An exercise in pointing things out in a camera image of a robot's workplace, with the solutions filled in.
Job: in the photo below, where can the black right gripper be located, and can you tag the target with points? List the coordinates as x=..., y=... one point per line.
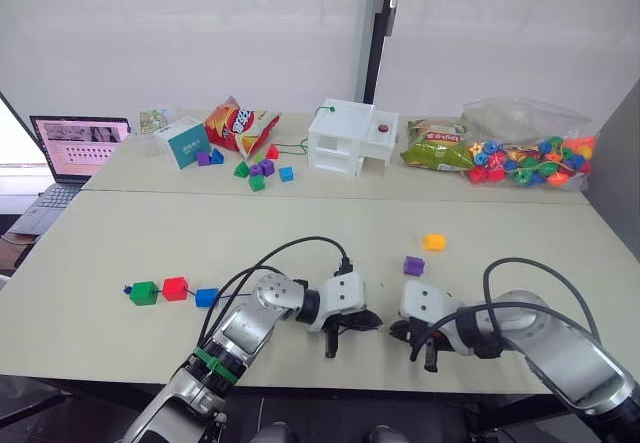
x=417, y=330

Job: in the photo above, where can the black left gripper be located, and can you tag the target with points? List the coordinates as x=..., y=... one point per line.
x=345, y=320

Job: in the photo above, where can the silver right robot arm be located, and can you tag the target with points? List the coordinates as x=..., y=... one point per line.
x=550, y=333

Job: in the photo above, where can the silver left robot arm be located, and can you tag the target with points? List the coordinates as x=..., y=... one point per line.
x=240, y=333

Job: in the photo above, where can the green lace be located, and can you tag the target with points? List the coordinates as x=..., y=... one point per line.
x=295, y=152

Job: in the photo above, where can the orange block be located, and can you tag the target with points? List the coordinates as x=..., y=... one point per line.
x=434, y=243

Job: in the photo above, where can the blue threaded cube block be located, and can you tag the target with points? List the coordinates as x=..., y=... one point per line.
x=206, y=298

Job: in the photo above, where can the red threaded cube block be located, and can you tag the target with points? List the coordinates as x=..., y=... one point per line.
x=175, y=289

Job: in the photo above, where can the purple cube block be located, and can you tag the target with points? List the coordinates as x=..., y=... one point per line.
x=203, y=158
x=267, y=167

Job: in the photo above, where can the small purple block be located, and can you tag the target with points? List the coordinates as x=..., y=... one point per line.
x=254, y=170

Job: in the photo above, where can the white model house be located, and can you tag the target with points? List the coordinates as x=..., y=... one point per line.
x=340, y=138

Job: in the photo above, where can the red triangle block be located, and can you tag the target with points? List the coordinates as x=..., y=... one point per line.
x=272, y=153

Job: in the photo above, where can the green triangle block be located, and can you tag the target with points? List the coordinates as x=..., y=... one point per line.
x=241, y=170

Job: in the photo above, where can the green chips bag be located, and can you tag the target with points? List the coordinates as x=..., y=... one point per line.
x=435, y=148

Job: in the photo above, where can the small green block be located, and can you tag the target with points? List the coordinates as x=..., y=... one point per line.
x=259, y=158

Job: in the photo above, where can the red round button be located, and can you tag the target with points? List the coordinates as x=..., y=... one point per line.
x=383, y=128

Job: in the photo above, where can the green threaded cube block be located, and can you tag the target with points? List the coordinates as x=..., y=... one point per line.
x=144, y=294

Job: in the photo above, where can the clear bag of beads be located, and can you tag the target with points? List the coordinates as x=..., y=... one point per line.
x=530, y=158

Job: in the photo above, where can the blue triangle block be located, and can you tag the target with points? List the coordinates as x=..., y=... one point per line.
x=216, y=157

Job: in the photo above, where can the red chips bag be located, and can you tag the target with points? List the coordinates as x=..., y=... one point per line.
x=240, y=130

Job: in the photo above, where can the teal and white box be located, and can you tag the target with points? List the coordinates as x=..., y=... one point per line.
x=182, y=143

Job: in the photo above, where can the grey partition panel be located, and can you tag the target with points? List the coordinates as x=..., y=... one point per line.
x=617, y=173

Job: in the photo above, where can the small printed card box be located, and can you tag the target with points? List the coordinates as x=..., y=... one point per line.
x=155, y=120

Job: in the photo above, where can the open laptop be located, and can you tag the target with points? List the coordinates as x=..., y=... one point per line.
x=75, y=148

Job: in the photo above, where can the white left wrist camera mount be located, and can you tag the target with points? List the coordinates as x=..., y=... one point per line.
x=345, y=293

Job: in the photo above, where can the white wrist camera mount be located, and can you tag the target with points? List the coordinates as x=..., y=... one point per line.
x=425, y=303
x=345, y=293

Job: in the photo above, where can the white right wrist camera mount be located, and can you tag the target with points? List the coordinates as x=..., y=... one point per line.
x=425, y=303

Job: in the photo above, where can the black upright post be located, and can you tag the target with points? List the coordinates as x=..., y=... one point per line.
x=380, y=38

